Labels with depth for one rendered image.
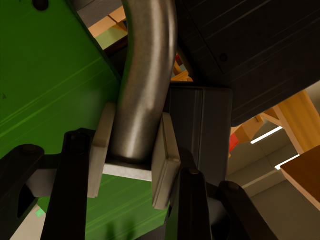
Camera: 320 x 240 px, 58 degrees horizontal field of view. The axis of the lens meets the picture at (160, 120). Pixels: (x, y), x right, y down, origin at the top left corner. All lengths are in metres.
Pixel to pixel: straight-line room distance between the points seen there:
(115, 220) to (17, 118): 0.11
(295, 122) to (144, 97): 0.90
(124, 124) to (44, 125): 0.07
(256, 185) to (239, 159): 2.08
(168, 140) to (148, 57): 0.05
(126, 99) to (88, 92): 0.04
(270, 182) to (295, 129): 6.82
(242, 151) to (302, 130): 8.60
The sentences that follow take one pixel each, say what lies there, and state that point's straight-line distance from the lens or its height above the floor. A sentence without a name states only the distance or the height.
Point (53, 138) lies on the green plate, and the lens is 0.23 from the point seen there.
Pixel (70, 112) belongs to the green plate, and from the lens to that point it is 0.22.
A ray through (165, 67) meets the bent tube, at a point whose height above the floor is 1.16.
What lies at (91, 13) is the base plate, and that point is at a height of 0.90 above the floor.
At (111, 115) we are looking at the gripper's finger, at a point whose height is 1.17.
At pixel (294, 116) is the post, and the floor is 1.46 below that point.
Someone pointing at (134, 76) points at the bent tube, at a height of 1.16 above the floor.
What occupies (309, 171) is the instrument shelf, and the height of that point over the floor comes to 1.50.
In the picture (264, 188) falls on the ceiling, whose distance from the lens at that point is 7.87.
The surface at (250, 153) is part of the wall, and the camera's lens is 9.71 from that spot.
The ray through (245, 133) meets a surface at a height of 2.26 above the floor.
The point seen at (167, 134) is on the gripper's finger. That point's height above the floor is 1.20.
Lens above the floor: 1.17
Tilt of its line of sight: 5 degrees up
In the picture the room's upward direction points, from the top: 149 degrees clockwise
